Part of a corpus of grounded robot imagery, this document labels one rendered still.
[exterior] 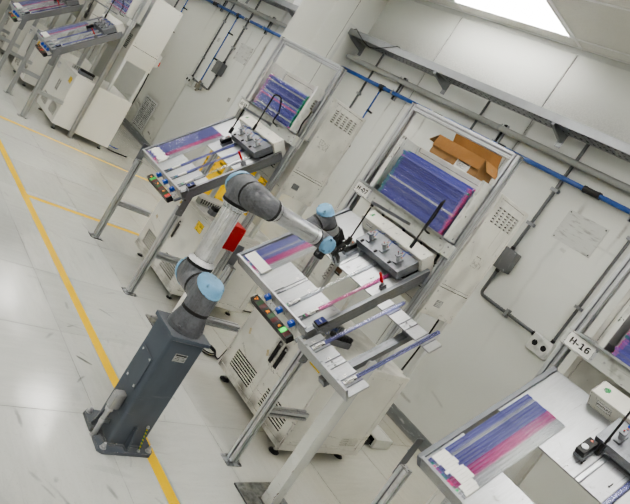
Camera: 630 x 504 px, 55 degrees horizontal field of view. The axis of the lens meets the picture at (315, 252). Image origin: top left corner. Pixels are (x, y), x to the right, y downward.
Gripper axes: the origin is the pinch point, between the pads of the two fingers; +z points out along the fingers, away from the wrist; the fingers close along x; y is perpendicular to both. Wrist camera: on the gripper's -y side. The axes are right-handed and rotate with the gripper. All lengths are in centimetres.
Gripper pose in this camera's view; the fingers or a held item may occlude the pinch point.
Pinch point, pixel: (336, 264)
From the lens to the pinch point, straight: 289.1
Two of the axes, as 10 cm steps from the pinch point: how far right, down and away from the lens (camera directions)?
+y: 8.2, -5.1, 2.7
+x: -5.4, -5.0, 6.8
